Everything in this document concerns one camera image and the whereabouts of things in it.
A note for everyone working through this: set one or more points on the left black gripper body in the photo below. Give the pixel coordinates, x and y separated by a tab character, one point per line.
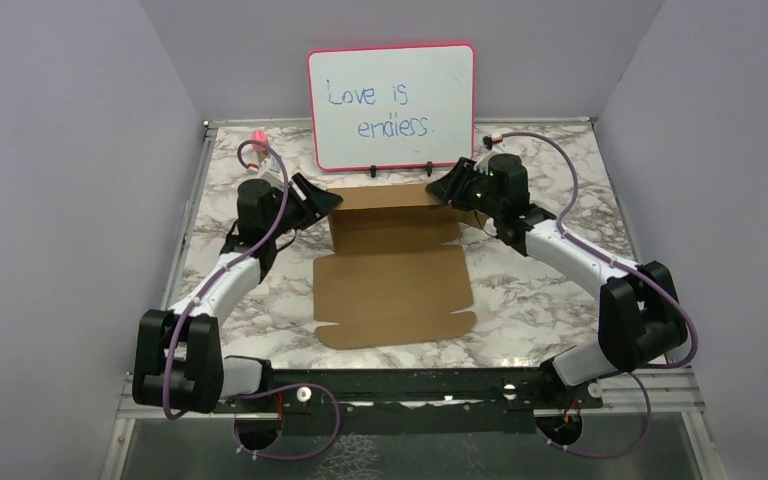
278	198

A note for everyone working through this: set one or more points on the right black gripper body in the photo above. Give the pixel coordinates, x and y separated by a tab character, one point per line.
482	201

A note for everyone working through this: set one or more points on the brown cardboard box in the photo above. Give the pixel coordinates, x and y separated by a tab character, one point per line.
398	274

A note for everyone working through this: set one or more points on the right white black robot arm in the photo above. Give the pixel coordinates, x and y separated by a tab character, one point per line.
639	317

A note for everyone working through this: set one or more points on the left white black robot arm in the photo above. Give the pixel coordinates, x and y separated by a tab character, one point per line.
179	364

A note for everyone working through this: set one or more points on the small pink capped bottle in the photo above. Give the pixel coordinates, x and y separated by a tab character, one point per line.
260	140

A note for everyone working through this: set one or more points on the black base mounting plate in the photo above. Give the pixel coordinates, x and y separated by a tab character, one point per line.
316	402

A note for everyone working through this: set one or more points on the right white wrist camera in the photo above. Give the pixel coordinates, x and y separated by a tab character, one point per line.
490	156

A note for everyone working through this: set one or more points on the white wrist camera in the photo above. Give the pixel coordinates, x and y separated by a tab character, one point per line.
490	156
273	170

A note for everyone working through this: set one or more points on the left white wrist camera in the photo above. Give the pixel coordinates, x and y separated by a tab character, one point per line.
273	170

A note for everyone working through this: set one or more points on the white board with pink frame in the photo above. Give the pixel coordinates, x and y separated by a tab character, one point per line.
392	107

